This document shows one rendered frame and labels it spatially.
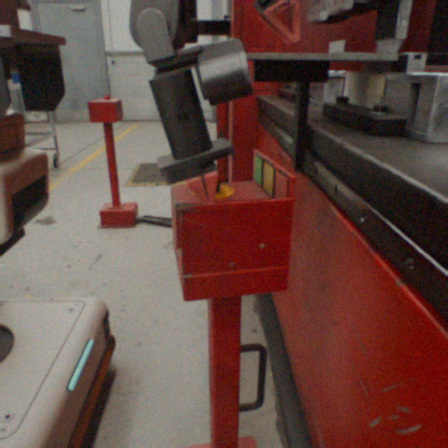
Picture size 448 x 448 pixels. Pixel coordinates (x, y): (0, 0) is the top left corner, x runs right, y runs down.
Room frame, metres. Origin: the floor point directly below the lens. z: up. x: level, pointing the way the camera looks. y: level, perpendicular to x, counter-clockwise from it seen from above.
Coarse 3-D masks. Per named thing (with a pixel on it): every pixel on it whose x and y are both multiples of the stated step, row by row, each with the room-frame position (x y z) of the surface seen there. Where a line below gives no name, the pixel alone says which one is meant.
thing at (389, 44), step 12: (384, 0) 0.84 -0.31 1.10; (396, 0) 0.78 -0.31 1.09; (408, 0) 0.77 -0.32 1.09; (384, 12) 0.83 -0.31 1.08; (396, 12) 0.78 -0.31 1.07; (408, 12) 0.77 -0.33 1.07; (384, 24) 0.82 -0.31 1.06; (396, 24) 0.77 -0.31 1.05; (384, 36) 0.81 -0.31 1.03; (396, 36) 0.77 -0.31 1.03; (384, 48) 0.83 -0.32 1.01; (396, 48) 0.77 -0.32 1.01
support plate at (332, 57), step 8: (248, 56) 0.72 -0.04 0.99; (256, 56) 0.72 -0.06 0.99; (264, 56) 0.72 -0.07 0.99; (272, 56) 0.72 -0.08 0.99; (280, 56) 0.72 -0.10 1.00; (288, 56) 0.72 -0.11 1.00; (296, 56) 0.72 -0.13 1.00; (304, 56) 0.72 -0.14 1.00; (312, 56) 0.72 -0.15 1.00; (320, 56) 0.72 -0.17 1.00; (328, 56) 0.72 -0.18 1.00; (336, 56) 0.72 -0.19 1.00; (344, 56) 0.72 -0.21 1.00; (352, 56) 0.72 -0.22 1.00; (360, 56) 0.72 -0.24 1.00; (368, 56) 0.72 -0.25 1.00; (376, 56) 0.72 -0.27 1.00; (384, 56) 0.72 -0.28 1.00; (392, 56) 0.72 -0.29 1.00
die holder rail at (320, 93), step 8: (336, 72) 1.13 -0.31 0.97; (344, 72) 1.12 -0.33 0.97; (336, 80) 1.13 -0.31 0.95; (312, 88) 1.26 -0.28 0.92; (320, 88) 1.17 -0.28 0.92; (328, 88) 1.13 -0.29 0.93; (336, 88) 1.13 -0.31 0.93; (312, 96) 1.25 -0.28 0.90; (320, 96) 1.16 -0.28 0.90; (328, 96) 1.13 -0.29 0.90; (336, 96) 1.13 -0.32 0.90; (320, 104) 1.14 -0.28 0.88
